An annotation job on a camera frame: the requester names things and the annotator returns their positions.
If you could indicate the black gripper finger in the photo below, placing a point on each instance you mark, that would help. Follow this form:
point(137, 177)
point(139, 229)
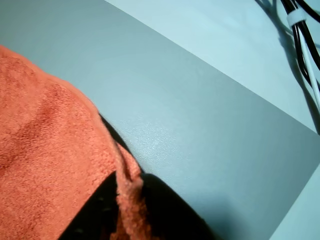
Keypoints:
point(92, 220)
point(175, 220)

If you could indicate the orange terry towel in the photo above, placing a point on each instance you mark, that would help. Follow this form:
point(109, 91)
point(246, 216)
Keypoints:
point(50, 125)

